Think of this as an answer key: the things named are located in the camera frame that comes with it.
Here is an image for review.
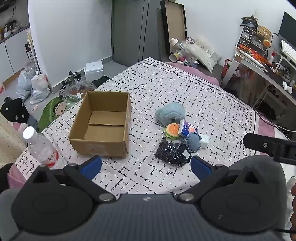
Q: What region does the blue plush toy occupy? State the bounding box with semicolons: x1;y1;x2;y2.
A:
155;102;186;127

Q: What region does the black polka dot cushion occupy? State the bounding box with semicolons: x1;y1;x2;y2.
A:
0;97;30;122

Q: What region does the pink bed sheet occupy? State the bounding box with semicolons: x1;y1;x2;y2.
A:
165;61;289;142

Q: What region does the white box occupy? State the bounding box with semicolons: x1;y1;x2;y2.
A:
84;61;104;82

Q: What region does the person's right hand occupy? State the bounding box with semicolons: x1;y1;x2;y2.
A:
290;184;296;229

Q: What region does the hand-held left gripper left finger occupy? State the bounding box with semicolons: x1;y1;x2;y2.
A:
23;155;117;204

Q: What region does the white keyboard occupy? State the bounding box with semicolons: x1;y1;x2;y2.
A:
280;40;296;63

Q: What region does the burger plush toy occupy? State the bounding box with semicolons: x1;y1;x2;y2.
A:
165;123;181;139

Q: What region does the grey cabinet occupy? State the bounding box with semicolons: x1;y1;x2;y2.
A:
0;27;31;84

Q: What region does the clear plastic water bottle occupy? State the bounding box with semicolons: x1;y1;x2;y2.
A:
22;126;68;170

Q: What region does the white soft packet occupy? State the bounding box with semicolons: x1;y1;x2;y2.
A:
199;134;211;149

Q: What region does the white desk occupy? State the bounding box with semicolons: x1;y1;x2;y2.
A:
221;45;296;108

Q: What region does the green leaf cartoon cushion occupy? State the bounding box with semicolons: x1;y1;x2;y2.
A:
38;96;80;133

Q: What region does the black framed board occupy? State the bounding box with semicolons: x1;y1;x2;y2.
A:
157;0;187;55

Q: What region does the small drawer organizer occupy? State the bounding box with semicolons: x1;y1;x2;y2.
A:
237;25;267;50

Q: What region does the power strip with cables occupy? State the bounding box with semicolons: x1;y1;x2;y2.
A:
61;71;82;93

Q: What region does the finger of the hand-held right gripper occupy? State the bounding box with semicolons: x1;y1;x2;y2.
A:
243;133;287;156

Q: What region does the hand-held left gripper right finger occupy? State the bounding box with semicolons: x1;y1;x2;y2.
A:
177;155;270;203

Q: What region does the wicker basket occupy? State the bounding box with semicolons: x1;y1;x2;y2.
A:
257;25;272;40

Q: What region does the black spotted pouch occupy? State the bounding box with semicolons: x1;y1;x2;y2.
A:
154;136;192;166

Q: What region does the beige dotted cushion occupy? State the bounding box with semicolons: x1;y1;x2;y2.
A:
0;113;26;164

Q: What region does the purple white tissue pack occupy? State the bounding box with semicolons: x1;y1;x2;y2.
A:
178;120;198;137

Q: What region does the black cloth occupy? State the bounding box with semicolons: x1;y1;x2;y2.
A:
91;76;110;88

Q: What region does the black monitor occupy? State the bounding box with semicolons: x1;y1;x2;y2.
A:
278;11;296;45

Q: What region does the brown cardboard box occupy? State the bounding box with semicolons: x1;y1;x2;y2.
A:
69;91;132;159

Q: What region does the white plastic bag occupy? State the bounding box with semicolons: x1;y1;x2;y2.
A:
30;73;50;105

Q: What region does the clear crumpled plastic bag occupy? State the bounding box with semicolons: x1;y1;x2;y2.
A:
59;80;97;103

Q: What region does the pink cloth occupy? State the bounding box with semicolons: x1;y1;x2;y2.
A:
7;165;26;189

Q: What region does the grey door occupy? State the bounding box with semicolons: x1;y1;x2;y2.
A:
111;0;163;68

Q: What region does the person's grey clothing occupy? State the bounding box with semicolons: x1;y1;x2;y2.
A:
0;155;287;241

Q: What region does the red bag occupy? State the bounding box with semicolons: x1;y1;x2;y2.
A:
221;58;234;78

